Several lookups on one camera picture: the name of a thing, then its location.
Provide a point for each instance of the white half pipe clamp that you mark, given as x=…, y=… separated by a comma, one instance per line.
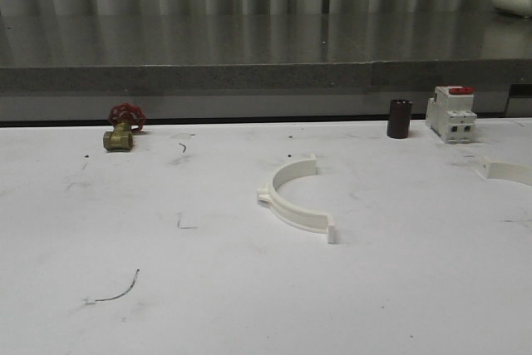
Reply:
x=496, y=170
x=315, y=221

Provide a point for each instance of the dark brown cylindrical coupling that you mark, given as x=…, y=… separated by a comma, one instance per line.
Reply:
x=399, y=118

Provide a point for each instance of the brass valve red handwheel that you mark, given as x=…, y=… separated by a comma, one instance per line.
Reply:
x=126, y=120

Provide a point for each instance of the white circuit breaker red switch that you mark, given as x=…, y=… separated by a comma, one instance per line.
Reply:
x=449, y=114

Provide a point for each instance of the grey stone counter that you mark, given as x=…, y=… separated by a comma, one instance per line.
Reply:
x=337, y=66

